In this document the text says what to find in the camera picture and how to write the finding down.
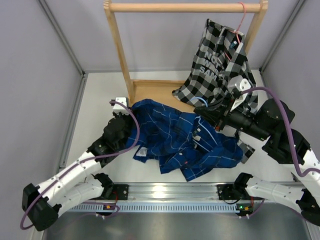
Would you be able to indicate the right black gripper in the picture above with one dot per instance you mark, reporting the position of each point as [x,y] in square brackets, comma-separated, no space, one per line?
[211,113]

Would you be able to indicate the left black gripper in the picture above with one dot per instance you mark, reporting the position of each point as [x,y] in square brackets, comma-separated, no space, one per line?
[128,116]

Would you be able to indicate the light blue wire hanger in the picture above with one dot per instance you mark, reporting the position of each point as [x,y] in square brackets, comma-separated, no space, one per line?
[202,100]

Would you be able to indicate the blue plaid shirt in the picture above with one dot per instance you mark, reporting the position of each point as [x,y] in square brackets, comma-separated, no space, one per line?
[180,141]

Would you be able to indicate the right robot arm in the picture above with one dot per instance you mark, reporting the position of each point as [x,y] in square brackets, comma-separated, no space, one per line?
[268,125]

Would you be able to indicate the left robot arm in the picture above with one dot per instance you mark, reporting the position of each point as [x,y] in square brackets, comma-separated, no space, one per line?
[81,181]

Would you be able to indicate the black white checkered shirt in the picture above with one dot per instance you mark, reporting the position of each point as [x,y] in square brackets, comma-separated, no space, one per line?
[219,57]

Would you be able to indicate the wooden clothes rack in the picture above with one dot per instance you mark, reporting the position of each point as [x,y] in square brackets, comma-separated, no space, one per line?
[161,90]

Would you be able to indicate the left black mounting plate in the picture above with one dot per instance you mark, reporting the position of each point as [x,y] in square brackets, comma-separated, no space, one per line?
[119,192]

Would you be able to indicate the black mounting plate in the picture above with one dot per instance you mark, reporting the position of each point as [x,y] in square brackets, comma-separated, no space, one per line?
[226,192]
[119,192]

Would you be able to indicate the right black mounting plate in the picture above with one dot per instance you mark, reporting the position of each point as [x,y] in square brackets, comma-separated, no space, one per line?
[226,192]

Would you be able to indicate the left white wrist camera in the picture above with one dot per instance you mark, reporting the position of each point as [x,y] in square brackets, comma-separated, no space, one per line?
[120,105]

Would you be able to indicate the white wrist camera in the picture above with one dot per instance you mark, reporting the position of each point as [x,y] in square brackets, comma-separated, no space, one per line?
[120,105]
[236,86]

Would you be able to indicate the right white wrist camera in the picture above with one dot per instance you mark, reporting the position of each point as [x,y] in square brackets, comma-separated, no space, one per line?
[236,86]

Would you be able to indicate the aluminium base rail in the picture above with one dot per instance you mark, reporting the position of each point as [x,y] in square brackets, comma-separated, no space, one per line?
[160,191]

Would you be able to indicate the perforated cable duct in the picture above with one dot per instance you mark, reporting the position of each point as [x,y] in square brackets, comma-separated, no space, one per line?
[161,207]

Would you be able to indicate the pink wire hanger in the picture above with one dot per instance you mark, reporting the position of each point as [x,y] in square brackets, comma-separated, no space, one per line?
[242,20]

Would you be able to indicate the left aluminium frame post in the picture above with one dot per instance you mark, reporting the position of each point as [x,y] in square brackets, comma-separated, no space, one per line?
[60,34]

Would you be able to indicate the aluminium frame post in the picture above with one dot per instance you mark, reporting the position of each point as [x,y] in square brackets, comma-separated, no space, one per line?
[60,34]
[282,34]

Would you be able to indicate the right aluminium frame post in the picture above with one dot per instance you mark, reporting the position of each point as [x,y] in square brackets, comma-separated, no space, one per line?
[282,34]

